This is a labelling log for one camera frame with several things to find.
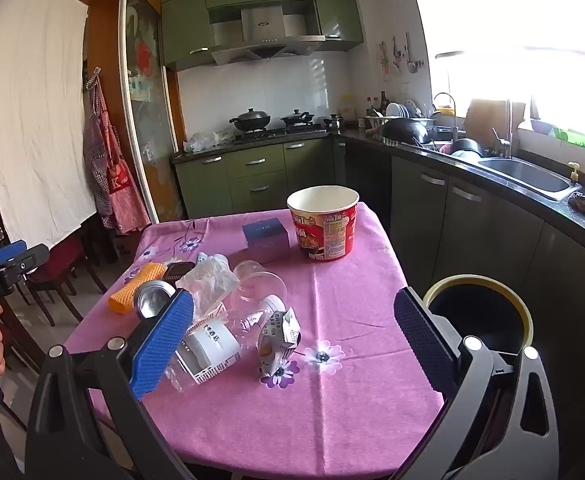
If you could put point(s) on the wooden chair with red cushion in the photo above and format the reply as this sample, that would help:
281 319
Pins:
52 265

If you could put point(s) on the green upper cabinets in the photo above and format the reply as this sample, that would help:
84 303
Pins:
182 30

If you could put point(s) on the large black wok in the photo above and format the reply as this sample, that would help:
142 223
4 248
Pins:
405 131

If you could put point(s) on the small steel pot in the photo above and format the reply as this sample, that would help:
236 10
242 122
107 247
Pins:
333 123

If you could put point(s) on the clear plastic cup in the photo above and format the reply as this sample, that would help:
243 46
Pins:
260 290

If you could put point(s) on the dish rack with plates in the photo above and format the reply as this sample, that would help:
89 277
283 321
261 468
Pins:
400 110

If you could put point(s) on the glass sliding door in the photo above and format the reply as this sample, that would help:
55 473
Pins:
145 110

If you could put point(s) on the green plastic container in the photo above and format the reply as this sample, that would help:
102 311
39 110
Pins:
572 137

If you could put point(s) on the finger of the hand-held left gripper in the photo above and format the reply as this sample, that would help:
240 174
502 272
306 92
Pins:
27 259
7 251

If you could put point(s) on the red checked apron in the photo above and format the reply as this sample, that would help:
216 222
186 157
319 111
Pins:
117 185

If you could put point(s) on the brown cutting board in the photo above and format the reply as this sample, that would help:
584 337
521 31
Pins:
487 120

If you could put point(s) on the black bin with yellow rim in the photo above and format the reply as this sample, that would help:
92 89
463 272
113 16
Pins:
472 310

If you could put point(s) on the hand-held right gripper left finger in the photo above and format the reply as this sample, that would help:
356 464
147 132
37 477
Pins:
165 340

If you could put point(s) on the clear plastic bottle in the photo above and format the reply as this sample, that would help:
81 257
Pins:
274 306

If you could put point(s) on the pink floral tablecloth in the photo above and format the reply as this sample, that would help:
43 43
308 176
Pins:
332 310

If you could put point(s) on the black wok with lid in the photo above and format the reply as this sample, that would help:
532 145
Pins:
251 121

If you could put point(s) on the steel sink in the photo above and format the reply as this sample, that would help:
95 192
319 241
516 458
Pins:
527 175

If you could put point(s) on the silver drink carton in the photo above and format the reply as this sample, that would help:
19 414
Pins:
275 345

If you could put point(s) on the white hanging sheet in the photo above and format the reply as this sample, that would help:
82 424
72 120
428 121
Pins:
32 110

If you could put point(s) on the straight steel faucet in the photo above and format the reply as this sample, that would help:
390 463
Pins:
507 130

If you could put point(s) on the green cabinets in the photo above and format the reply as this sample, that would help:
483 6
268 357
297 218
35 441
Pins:
182 30
252 170

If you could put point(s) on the green lower cabinets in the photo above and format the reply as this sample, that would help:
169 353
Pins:
252 170

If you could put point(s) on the red instant noodle cup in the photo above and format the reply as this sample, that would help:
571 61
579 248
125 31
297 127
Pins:
322 230

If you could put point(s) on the black gas stove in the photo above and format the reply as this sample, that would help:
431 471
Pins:
272 134

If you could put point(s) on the dark sauce bottle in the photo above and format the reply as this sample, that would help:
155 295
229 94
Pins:
383 104

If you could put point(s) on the orange knitted cloth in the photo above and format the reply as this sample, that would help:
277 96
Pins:
132 292

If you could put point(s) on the small bowl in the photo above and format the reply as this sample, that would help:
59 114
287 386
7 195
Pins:
541 126

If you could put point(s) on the yellow soap pump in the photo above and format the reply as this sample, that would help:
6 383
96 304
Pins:
574 172

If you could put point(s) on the steel range hood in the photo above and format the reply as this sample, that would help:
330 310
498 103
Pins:
262 30

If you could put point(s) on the clear plastic bags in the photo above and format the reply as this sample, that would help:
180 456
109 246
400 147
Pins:
205 142

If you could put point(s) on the dark sink counter cabinets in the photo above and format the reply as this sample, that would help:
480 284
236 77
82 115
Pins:
472 220

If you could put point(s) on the small blue box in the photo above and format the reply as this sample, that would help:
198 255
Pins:
265 237

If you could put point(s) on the black frying pan with lid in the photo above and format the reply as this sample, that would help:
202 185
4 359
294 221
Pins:
297 119

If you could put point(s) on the black pot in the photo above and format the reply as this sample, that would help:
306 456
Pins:
467 146

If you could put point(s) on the dark brown wallet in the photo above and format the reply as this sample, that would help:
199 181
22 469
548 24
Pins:
178 271

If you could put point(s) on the red aluminium can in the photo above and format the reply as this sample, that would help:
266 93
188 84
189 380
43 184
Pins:
152 300

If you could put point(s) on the curved steel faucet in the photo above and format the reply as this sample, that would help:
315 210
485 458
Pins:
455 125

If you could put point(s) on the hanging kitchen utensils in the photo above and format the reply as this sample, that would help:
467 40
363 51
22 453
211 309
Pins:
411 62

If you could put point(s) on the white paper towel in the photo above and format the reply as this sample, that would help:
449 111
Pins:
207 280

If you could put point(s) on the yellow oil jar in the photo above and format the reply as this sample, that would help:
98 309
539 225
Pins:
346 107

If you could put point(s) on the bright window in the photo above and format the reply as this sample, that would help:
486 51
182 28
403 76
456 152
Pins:
522 35

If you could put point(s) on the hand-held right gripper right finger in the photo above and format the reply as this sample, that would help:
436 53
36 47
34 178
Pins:
425 340

